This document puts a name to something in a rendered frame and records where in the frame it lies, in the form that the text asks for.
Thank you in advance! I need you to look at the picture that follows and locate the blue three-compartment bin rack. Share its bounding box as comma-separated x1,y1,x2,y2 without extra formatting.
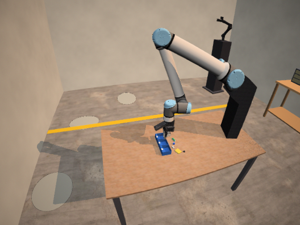
155,132,172,156

